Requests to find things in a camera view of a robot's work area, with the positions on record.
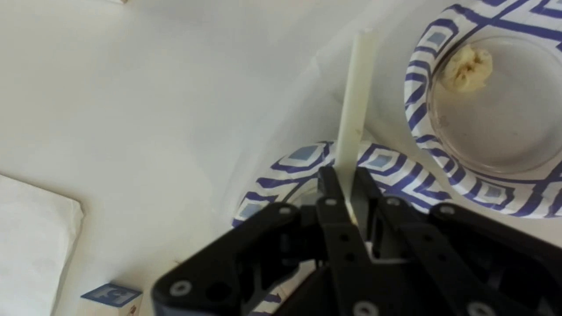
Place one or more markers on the blue patterned paper bowl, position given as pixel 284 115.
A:
pixel 379 160
pixel 497 129

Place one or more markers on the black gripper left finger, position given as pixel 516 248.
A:
pixel 256 264

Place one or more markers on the folded white napkin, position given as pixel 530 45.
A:
pixel 28 246

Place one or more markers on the white letter cube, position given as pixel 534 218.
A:
pixel 110 294

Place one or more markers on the white food piece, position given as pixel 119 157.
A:
pixel 467 67

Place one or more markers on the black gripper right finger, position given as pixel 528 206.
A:
pixel 467 257

